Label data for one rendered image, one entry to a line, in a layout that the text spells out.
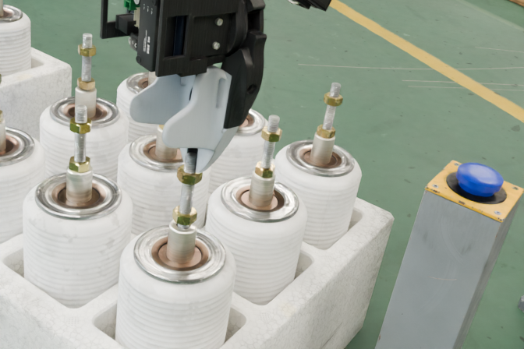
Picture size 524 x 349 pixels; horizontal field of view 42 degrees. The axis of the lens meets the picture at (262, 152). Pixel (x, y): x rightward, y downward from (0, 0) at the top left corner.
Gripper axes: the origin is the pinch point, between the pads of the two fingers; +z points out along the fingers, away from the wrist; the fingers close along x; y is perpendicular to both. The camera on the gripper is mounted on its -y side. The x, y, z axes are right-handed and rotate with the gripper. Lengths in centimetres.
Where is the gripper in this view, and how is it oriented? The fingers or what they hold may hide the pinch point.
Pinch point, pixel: (203, 149)
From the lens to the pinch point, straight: 51.8
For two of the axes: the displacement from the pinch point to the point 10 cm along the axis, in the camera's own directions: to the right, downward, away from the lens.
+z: -1.5, 8.7, 4.8
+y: -7.5, 2.2, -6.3
